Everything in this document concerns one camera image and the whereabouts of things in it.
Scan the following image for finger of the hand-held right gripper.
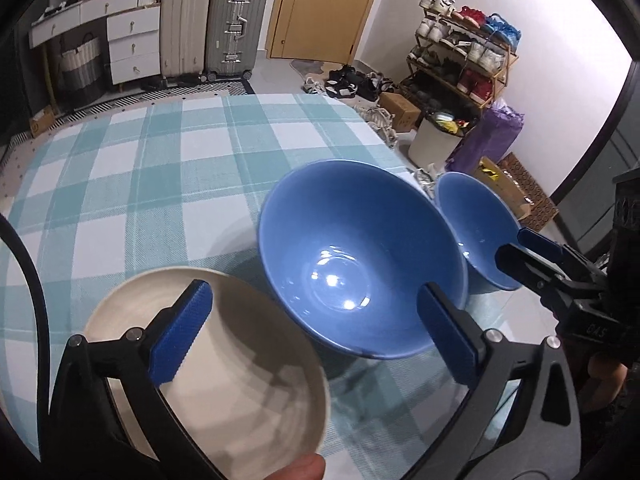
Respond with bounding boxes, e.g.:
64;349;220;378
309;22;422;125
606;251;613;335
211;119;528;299
517;227;608;281
495;243;566;291

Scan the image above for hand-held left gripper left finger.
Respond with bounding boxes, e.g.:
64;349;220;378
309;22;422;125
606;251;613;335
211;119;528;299
47;279;226;480

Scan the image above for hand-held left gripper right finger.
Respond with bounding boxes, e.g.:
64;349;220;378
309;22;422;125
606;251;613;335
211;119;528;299
400;282;583;480

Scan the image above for blue bowl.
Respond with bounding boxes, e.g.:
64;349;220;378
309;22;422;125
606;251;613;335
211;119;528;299
258;160;469;360
434;172;524;294

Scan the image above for large cream plate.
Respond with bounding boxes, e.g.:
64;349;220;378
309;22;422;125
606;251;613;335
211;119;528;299
82;266;331;478

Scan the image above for person's right hand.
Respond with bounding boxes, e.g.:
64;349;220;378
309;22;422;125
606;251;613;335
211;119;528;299
575;352;628;413

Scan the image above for person's left hand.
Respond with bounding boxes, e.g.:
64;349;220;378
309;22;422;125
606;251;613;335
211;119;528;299
267;452;327;480

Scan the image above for brown patterned box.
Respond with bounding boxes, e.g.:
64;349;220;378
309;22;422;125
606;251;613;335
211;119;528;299
500;152;560;231

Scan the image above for cardboard box yellow tape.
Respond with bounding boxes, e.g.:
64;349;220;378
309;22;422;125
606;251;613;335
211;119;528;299
472;156;533;221

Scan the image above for purple bag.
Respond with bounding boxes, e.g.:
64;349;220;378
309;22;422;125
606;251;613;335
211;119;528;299
445;100;526;176

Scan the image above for teal checked tablecloth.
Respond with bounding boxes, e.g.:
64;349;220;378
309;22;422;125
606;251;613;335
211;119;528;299
0;92;506;480

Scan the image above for white trash bin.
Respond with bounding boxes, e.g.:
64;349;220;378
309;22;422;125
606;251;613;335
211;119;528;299
409;112;468;173

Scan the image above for wooden shoe rack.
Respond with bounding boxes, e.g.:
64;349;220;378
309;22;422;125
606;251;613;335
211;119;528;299
406;0;520;116

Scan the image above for brown cardboard box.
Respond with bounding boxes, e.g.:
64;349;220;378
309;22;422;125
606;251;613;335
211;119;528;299
380;91;421;131

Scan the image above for rows of assorted shoes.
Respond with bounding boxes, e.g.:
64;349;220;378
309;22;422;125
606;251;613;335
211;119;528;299
417;0;523;103

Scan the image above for small cardboard box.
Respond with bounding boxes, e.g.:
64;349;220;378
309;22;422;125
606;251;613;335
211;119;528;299
29;110;56;138

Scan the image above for scattered sandals and sneakers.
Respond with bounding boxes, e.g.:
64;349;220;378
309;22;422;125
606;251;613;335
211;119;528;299
302;65;443;198

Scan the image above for grey white woven basket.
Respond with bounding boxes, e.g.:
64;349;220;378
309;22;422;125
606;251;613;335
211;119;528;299
54;32;103;106

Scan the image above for grey door mat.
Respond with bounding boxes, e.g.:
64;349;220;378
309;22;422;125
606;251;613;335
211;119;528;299
291;59;326;77

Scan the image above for white drawer desk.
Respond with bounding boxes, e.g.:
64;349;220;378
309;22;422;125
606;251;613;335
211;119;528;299
30;0;162;93

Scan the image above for beige suitcase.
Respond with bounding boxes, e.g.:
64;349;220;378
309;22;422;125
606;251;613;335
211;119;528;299
159;0;213;86

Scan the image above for silver suitcase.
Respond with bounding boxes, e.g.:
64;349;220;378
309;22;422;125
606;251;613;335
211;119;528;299
202;0;269;82

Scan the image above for wooden door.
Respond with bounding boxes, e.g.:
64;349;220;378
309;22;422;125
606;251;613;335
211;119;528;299
265;0;390;61

